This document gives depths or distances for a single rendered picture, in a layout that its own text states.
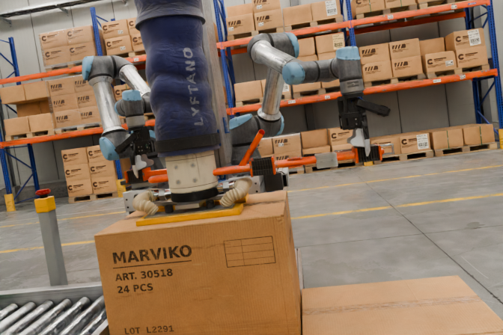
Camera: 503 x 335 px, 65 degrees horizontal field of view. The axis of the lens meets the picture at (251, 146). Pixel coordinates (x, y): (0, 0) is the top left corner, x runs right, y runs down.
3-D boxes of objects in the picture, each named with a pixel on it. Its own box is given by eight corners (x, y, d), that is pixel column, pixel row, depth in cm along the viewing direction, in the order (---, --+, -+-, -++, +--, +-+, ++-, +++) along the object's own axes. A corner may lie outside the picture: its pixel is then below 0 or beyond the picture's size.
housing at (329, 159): (316, 169, 132) (315, 155, 132) (315, 166, 139) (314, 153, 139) (338, 166, 131) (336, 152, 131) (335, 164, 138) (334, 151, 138)
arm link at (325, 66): (304, 63, 144) (320, 57, 133) (330, 60, 148) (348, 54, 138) (307, 84, 144) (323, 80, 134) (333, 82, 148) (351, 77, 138)
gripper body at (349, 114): (340, 131, 138) (335, 96, 137) (365, 127, 137) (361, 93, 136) (343, 131, 130) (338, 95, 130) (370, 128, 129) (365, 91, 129)
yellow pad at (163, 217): (135, 226, 128) (133, 211, 127) (147, 219, 138) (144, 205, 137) (239, 215, 124) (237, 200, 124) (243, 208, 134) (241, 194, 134)
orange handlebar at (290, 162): (117, 190, 139) (115, 179, 139) (147, 177, 169) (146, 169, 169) (387, 157, 130) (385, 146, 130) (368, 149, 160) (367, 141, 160)
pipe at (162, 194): (136, 214, 129) (133, 197, 129) (161, 199, 154) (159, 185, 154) (239, 203, 126) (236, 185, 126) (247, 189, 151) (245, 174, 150)
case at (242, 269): (112, 357, 127) (93, 235, 124) (156, 300, 166) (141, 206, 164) (301, 344, 119) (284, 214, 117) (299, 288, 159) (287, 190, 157)
